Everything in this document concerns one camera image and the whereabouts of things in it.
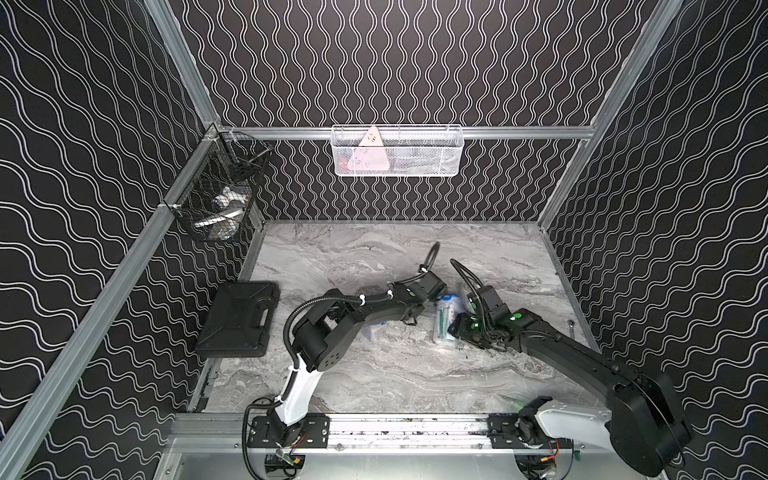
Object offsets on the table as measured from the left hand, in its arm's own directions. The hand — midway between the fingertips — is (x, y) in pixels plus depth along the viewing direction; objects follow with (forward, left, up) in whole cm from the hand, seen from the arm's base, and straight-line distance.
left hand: (423, 297), depth 95 cm
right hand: (-12, -9, +2) cm, 15 cm away
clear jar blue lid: (-14, +14, +3) cm, 20 cm away
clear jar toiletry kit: (-5, -6, +3) cm, 9 cm away
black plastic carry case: (-14, +54, +2) cm, 55 cm away
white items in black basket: (+11, +59, +23) cm, 64 cm away
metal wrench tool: (-5, -46, -3) cm, 46 cm away
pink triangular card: (+30, +19, +31) cm, 47 cm away
